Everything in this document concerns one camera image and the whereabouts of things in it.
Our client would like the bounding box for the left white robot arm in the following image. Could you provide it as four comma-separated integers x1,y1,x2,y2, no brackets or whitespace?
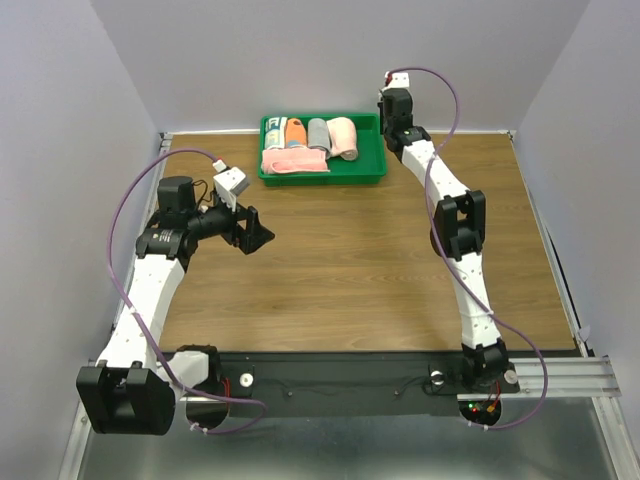
76,167,275,435

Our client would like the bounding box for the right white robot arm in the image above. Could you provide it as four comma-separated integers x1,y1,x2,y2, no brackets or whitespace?
378,87,509,390

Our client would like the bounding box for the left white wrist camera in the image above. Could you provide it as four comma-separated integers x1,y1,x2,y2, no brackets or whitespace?
213,159,250,211

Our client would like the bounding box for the white green rolled towel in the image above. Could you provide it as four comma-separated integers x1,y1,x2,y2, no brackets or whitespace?
263,116,288,150

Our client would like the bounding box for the green plastic tray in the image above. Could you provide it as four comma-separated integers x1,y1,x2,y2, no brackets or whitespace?
256,112,387,187

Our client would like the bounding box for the pink towel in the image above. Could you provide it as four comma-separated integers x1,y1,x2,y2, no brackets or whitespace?
261,147,329,175
326,117,358,161

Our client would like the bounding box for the purple cable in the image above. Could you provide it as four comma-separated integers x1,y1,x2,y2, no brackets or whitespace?
383,67,550,431
106,147,269,435

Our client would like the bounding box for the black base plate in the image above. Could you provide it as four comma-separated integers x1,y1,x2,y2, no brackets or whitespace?
202,351,519,418

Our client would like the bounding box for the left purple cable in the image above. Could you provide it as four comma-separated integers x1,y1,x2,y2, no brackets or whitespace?
106,147,269,435

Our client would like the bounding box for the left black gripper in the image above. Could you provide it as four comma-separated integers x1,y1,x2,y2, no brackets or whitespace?
188,191,275,254

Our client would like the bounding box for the pink rolled towel in tray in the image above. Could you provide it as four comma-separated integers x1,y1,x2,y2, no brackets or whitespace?
261,147,329,175

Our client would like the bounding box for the aluminium frame rail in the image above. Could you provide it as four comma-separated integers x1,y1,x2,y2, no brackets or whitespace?
81,135,620,479

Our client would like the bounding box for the grey rolled towel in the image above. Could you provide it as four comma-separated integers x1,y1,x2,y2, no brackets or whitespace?
307,118,332,158

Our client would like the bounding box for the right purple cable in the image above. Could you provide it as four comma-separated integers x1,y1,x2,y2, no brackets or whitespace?
383,67,550,431

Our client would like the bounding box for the orange rolled towel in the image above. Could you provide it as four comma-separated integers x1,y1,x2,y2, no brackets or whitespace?
285,118,307,148

